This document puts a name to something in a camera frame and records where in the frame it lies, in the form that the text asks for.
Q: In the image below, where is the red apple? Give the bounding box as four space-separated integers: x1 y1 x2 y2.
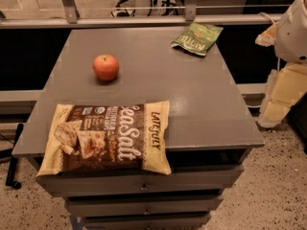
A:
92 55 119 81

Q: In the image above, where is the grey metal railing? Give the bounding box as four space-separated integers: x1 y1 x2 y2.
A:
0 0 293 29

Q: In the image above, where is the white cable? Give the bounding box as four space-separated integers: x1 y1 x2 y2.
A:
258 11 277 25

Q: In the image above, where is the middle drawer knob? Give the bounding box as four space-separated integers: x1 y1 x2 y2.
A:
143 209 151 216

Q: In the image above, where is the top drawer knob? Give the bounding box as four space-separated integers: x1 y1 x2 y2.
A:
139 184 150 192

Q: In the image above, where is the black stand leg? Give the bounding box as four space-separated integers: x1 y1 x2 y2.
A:
6 124 23 190

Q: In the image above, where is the drawer knob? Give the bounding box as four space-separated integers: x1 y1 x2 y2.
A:
143 209 151 216
139 184 150 192

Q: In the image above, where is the green kettle chips bag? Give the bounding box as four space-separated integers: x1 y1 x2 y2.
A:
171 22 223 57

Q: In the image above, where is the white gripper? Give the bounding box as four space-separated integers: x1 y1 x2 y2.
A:
255 0 307 128

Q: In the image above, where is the grey drawer cabinet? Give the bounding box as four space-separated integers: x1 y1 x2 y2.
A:
14 27 264 230

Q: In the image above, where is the Late July chips bag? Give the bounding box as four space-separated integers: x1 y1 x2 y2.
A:
38 101 171 176

